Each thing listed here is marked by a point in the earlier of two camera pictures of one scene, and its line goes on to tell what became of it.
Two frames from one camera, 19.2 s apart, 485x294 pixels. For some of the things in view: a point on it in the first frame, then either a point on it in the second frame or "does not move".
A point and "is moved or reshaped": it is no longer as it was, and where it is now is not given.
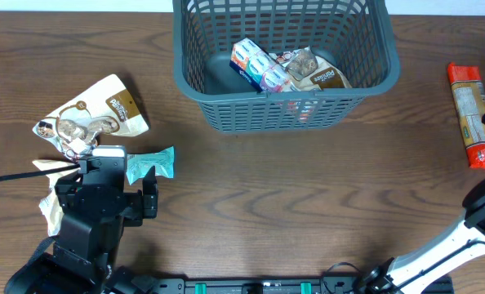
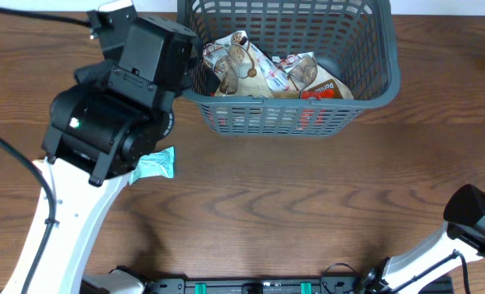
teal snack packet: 139,164 does not move
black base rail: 264,285 does not move
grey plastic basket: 358,34 does not move
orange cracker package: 484,150 → 327,90
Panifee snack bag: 307,70 is moved or reshaped
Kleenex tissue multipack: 258,66 does not move
